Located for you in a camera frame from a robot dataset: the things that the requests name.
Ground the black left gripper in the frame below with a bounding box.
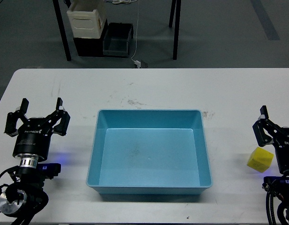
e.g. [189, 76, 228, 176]
[4, 97, 70, 162]

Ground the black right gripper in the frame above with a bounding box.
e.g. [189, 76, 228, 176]
[252, 105, 289, 174]

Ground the yellow cube block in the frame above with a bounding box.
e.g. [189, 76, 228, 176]
[247, 147, 274, 173]

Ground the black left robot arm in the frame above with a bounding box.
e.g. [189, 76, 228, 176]
[0, 97, 70, 225]

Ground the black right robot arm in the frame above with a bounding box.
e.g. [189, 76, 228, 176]
[252, 105, 289, 225]

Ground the black crate under cream crate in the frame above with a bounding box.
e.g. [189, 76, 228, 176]
[73, 21, 108, 57]

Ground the blue plastic tray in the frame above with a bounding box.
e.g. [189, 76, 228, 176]
[86, 109, 213, 195]

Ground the black table leg left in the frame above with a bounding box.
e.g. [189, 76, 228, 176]
[53, 0, 71, 61]

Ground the black table leg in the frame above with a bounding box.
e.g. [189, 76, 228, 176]
[53, 0, 71, 61]
[168, 0, 182, 60]

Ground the dark grey storage bin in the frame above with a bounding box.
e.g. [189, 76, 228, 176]
[103, 22, 134, 58]

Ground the cream plastic crate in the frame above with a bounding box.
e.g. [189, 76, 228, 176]
[67, 0, 106, 39]

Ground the white power adapter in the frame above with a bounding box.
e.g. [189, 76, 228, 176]
[134, 60, 141, 68]

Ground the black table leg right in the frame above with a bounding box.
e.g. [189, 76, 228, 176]
[168, 0, 182, 60]

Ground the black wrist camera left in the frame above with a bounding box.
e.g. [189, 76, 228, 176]
[37, 163, 61, 180]

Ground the white hanging cable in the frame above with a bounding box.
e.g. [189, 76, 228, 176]
[131, 0, 139, 62]

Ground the white coiled cable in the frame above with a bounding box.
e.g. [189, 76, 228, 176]
[102, 0, 137, 5]

